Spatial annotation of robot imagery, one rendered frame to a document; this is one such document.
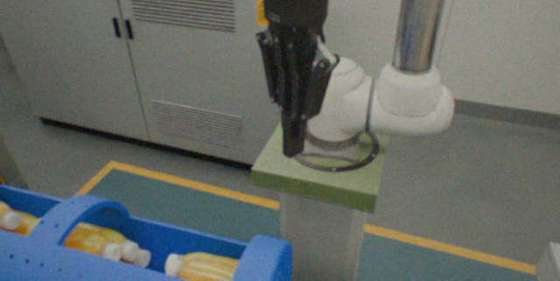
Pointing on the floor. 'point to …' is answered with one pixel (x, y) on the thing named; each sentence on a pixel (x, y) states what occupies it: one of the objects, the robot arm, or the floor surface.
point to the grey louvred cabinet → (144, 55)
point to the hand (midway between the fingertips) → (293, 132)
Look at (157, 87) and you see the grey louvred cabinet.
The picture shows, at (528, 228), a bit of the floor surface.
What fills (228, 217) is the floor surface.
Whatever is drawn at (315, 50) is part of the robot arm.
